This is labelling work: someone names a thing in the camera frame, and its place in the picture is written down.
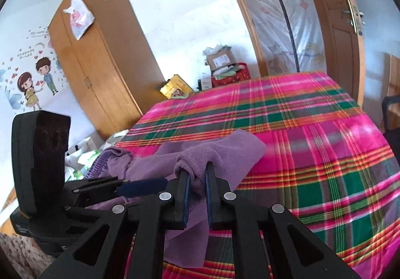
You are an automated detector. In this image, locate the brown cardboard box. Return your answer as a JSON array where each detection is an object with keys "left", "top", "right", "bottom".
[{"left": 206, "top": 48, "right": 238, "bottom": 72}]

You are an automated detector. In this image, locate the wooden door frame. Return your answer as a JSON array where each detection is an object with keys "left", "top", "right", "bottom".
[{"left": 214, "top": 0, "right": 270, "bottom": 78}]

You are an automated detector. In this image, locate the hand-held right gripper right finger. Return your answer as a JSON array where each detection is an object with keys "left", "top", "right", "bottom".
[{"left": 204, "top": 162, "right": 360, "bottom": 279}]

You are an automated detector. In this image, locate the wooden wardrobe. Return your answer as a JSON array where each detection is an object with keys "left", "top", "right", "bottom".
[{"left": 47, "top": 0, "right": 166, "bottom": 142}]

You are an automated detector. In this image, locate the cartoon couple wall sticker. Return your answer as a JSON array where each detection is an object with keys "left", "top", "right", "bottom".
[{"left": 0, "top": 27, "right": 68, "bottom": 111}]

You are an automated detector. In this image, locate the small white box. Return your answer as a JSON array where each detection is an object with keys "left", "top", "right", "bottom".
[{"left": 198, "top": 74, "right": 213, "bottom": 91}]

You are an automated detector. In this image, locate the white paper bag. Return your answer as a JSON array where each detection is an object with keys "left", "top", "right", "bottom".
[{"left": 83, "top": 136, "right": 105, "bottom": 158}]

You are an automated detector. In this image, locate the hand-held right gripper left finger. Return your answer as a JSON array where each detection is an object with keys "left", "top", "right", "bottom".
[{"left": 37, "top": 169, "right": 192, "bottom": 279}]

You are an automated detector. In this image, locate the light wooden board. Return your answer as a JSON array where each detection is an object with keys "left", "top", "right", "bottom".
[{"left": 384, "top": 52, "right": 400, "bottom": 100}]

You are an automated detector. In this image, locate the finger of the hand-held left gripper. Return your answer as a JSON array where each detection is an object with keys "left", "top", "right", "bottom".
[{"left": 72, "top": 175, "right": 168, "bottom": 198}]

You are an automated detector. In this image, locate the printed translucent door curtain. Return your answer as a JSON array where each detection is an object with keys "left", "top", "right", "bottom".
[{"left": 225, "top": 0, "right": 327, "bottom": 75}]

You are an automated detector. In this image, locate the metal door handle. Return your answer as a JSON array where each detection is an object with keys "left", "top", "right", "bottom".
[{"left": 343, "top": 0, "right": 365, "bottom": 36}]

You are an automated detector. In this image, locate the person's left forearm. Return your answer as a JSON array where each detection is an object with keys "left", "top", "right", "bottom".
[{"left": 0, "top": 232, "right": 60, "bottom": 279}]

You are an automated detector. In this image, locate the purple fleece garment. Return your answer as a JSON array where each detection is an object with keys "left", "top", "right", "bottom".
[{"left": 86, "top": 129, "right": 267, "bottom": 268}]

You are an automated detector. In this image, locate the wooden door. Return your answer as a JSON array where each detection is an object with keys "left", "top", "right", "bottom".
[{"left": 295, "top": 0, "right": 366, "bottom": 108}]

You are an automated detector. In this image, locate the pink green plaid bed sheet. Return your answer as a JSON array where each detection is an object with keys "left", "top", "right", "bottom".
[{"left": 114, "top": 71, "right": 400, "bottom": 279}]

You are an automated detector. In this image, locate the red round basket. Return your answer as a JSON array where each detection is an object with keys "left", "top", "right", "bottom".
[{"left": 211, "top": 62, "right": 251, "bottom": 88}]

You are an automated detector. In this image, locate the white plastic bag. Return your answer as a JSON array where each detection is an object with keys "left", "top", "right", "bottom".
[{"left": 62, "top": 0, "right": 95, "bottom": 40}]

